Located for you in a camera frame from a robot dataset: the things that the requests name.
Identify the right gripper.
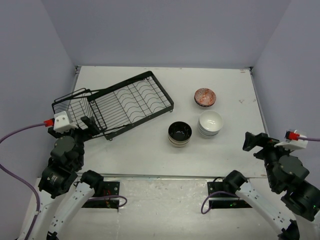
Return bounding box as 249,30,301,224
242,130,295,188

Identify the light blue bowl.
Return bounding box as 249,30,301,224
197,125,220,135
199,131,218,139
198,110,224,132

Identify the blue zigzag patterned bowl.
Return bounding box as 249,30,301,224
194,88,217,108

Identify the beige bowl with flower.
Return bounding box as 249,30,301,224
170,141,189,148

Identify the tan and black bowl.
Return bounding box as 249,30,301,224
168,121,192,142

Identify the light blue bowl front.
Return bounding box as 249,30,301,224
199,131,218,139

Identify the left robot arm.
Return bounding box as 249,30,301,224
19,112,104,240

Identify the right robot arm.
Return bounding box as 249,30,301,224
222,130,320,240

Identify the black wire dish rack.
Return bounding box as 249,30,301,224
51,71,174,141

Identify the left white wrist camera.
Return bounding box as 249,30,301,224
43,111,78,134

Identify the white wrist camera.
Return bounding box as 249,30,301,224
43,111,78,134
274,129,309,151

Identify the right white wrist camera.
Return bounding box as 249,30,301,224
274,129,309,151

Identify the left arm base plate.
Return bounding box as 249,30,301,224
82,181,120,210

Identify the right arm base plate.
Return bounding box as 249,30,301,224
207,177,252,209

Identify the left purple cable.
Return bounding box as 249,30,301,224
0,119,128,240

